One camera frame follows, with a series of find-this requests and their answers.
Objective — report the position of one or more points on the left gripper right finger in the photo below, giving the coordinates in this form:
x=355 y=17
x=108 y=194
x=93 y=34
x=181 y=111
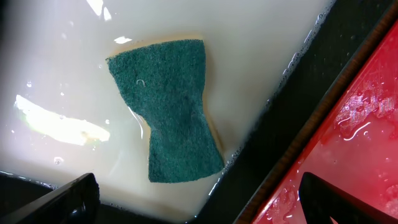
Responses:
x=322 y=202

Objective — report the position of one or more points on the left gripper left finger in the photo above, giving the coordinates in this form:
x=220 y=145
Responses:
x=75 y=202

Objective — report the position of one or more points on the green scrubbing sponge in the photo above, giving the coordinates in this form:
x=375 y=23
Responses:
x=164 y=84

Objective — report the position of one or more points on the red plastic tray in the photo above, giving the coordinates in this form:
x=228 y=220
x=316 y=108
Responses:
x=355 y=148

